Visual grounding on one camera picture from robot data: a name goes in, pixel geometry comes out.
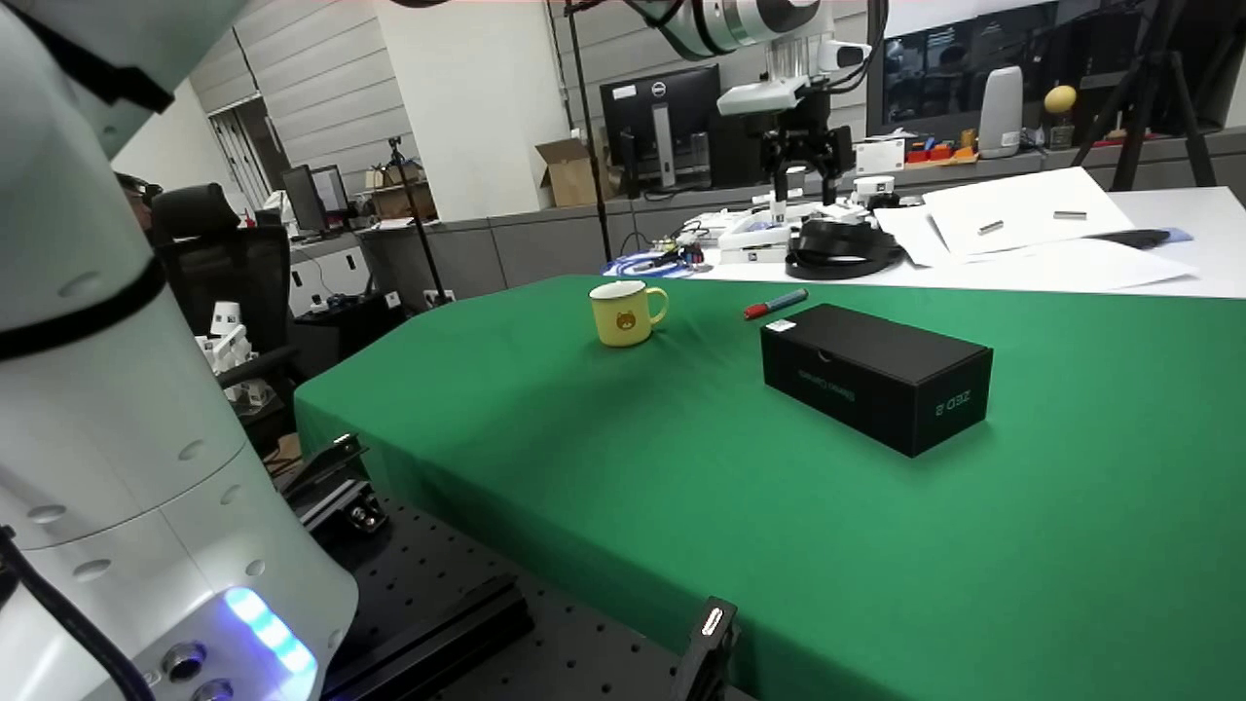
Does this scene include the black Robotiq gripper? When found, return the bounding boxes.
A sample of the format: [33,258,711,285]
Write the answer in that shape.
[759,113,862,209]

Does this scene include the black marker pen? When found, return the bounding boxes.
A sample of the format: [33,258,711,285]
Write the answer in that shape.
[744,287,810,324]

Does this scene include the yellow mug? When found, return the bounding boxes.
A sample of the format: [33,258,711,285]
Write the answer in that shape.
[587,276,673,351]

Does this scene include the black desktop computer box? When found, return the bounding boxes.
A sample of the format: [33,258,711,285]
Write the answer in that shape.
[718,113,772,190]

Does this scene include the small white box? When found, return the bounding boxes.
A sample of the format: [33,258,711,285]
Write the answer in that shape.
[853,134,911,181]

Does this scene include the white electronics box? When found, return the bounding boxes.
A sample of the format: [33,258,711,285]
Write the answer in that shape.
[698,190,797,268]

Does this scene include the orange and red items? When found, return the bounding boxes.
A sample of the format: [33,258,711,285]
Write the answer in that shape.
[905,134,980,168]

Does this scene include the black Dell monitor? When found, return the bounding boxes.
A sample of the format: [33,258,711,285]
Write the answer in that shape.
[601,64,730,196]

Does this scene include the white cylindrical speaker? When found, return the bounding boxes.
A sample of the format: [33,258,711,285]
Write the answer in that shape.
[976,64,1028,165]

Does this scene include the black rectangular box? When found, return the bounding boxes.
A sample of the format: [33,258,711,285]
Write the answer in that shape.
[759,300,996,461]

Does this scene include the thin black stand pole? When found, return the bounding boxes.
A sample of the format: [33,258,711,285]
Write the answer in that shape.
[566,0,618,268]

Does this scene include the white paper sheet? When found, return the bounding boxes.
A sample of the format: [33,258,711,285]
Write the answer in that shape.
[918,165,1146,263]

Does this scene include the dark glass window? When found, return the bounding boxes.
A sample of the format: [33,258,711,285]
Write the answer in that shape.
[863,0,1246,139]

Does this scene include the brown cardboard box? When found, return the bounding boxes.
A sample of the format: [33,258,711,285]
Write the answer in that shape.
[534,134,606,216]

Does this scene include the grey low cabinet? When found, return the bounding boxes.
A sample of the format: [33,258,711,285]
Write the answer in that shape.
[352,202,615,304]

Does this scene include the flat black desk item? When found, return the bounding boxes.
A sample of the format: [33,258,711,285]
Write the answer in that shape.
[1090,228,1179,254]

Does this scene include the green table cloth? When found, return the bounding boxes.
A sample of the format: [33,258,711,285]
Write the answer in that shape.
[294,268,1246,701]

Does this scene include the slim black tripod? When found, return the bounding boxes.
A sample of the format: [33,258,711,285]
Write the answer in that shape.
[383,134,454,313]

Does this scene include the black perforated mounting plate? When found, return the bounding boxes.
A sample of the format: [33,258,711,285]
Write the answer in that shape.
[277,492,750,701]

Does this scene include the black office chair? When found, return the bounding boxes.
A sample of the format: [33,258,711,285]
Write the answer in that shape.
[144,181,300,402]

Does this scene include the small white figurine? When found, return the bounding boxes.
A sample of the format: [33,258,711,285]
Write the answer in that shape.
[201,298,261,377]

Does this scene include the black coiled cable bundle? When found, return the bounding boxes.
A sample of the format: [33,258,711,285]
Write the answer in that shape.
[782,216,909,285]

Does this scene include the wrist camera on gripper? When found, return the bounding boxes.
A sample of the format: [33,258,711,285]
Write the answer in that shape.
[711,80,836,125]

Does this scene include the blue and white cables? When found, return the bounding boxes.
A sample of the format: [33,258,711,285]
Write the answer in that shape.
[601,243,718,285]

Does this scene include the black camera tripod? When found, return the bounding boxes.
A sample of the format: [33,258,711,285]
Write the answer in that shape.
[1070,0,1223,196]

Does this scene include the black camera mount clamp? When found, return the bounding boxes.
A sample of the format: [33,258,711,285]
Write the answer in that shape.
[670,596,744,701]

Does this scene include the black metal bracket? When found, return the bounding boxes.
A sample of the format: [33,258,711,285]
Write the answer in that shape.
[277,428,395,547]

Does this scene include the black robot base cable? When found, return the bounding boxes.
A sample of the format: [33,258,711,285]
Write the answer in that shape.
[0,521,165,701]

